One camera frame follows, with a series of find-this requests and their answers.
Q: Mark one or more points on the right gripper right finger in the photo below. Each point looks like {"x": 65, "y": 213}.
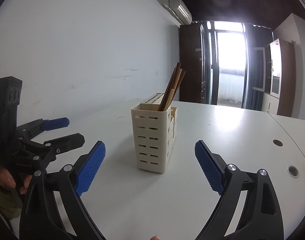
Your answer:
{"x": 247, "y": 208}

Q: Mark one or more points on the person's left hand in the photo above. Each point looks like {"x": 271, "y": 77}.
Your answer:
{"x": 7, "y": 181}

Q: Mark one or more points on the dark brown tall cabinet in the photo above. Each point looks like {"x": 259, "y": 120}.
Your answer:
{"x": 193, "y": 87}

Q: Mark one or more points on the light bamboo chopstick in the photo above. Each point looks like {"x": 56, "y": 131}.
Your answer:
{"x": 169, "y": 99}

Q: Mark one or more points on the dark brown curved chopstick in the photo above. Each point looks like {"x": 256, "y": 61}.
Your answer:
{"x": 178, "y": 81}

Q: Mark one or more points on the reddish brown chopstick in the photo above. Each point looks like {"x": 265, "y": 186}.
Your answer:
{"x": 170, "y": 89}

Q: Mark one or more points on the balcony glass door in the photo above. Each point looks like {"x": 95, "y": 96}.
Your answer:
{"x": 228, "y": 62}

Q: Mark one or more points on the dark blue curtain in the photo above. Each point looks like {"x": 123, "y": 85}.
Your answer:
{"x": 257, "y": 38}

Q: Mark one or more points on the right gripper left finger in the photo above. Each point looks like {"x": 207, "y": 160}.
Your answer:
{"x": 40, "y": 218}

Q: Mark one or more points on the table cable grommet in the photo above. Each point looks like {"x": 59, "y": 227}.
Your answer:
{"x": 277, "y": 142}
{"x": 293, "y": 171}

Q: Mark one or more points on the brown white glass cabinet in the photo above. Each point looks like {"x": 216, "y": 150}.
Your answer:
{"x": 280, "y": 80}

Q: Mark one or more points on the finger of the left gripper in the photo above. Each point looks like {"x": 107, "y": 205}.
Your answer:
{"x": 32, "y": 129}
{"x": 58, "y": 145}

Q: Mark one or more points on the white air conditioner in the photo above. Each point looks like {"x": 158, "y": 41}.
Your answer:
{"x": 181, "y": 11}

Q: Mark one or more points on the cream utensil holder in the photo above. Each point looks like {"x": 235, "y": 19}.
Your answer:
{"x": 154, "y": 133}

